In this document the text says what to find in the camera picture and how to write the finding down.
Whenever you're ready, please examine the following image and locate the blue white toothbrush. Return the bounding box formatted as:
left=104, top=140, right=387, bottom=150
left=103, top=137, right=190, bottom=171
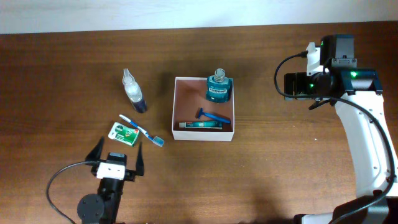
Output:
left=119, top=114, right=165, bottom=147

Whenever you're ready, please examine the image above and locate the pink cardboard box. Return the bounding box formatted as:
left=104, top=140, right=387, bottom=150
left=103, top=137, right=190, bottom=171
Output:
left=172, top=77, right=235, bottom=141

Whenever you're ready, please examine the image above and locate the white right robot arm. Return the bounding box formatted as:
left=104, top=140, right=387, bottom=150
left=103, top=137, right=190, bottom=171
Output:
left=278, top=34, right=397, bottom=223

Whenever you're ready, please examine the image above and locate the green Dettol soap box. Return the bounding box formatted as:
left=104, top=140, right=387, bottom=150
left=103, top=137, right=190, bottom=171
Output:
left=108, top=122, right=140, bottom=147

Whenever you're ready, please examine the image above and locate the blue disposable razor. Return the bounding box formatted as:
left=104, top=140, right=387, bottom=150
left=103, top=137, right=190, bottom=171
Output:
left=195, top=108, right=231, bottom=124

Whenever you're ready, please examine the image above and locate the teal mouthwash bottle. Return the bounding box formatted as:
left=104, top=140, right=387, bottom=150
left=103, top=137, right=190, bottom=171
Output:
left=206, top=68, right=233, bottom=103

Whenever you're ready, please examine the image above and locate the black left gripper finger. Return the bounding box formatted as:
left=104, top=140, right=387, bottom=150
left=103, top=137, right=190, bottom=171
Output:
left=136, top=143, right=145, bottom=176
left=85, top=136, right=104, bottom=165

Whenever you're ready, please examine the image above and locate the teal white toothpaste tube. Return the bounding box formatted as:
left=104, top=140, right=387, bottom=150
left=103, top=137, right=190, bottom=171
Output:
left=178, top=121, right=223, bottom=129

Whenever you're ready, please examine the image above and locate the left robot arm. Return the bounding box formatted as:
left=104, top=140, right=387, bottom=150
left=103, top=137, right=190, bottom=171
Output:
left=77, top=137, right=144, bottom=224

